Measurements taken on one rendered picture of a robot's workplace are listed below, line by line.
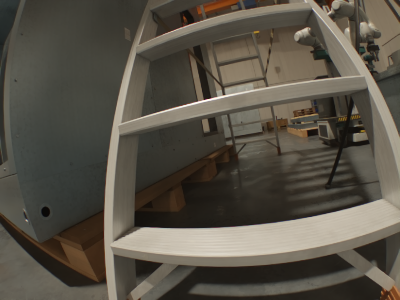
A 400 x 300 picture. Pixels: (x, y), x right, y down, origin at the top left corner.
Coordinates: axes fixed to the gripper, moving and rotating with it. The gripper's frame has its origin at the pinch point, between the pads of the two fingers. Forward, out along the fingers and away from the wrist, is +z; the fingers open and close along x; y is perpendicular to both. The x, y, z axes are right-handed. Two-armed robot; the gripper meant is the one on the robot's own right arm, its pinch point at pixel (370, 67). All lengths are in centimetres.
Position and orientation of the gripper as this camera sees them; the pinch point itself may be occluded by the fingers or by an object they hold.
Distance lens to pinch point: 217.0
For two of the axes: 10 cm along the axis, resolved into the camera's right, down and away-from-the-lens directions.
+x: -3.3, 1.3, -9.3
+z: 9.3, -1.5, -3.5
